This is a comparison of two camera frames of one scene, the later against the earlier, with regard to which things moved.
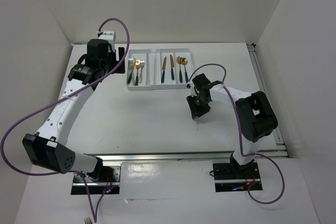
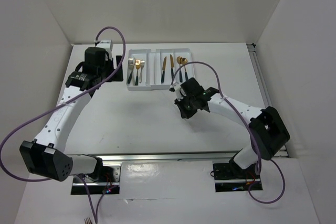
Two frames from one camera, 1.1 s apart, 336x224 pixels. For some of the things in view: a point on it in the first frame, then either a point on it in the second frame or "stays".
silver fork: (142, 63) stays
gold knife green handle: (164, 68) stays
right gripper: (194, 109) → (185, 114)
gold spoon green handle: (179, 60) stays
